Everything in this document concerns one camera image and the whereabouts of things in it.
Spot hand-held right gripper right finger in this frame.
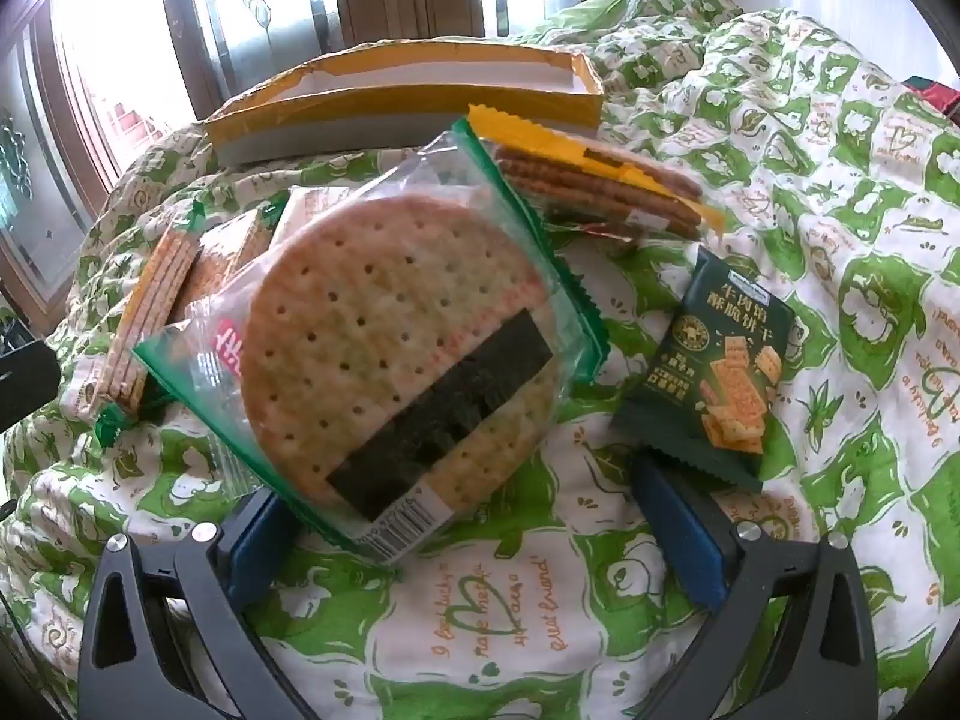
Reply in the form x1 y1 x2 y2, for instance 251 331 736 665
630 456 878 720

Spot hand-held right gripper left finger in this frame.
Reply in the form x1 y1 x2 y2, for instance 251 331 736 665
75 489 331 720

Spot cream wafer packet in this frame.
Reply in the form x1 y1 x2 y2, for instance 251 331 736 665
180 206 275 308
268 184 361 248
96 219 203 415

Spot dark green cracker packet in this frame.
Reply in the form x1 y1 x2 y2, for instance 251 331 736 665
609 244 797 494

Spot seaweed cracker packet green edges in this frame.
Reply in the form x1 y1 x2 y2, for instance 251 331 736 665
133 118 612 563

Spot yellow cardboard box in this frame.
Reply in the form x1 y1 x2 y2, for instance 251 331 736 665
204 41 605 166

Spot green printed blanket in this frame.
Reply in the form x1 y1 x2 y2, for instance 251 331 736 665
0 0 960 720

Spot yellow-edged cookie packet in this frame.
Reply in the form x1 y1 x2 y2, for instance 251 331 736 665
466 103 727 245

